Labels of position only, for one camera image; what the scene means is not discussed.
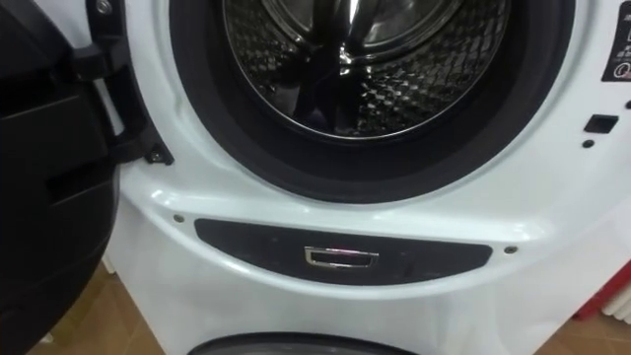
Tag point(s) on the white stacked washing machines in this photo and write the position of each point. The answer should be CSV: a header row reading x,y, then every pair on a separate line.
x,y
256,305

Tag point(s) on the white ribbed radiator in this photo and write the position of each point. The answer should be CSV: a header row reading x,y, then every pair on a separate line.
x,y
620,305

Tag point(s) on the black washing machine door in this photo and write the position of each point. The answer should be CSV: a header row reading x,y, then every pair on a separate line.
x,y
49,172

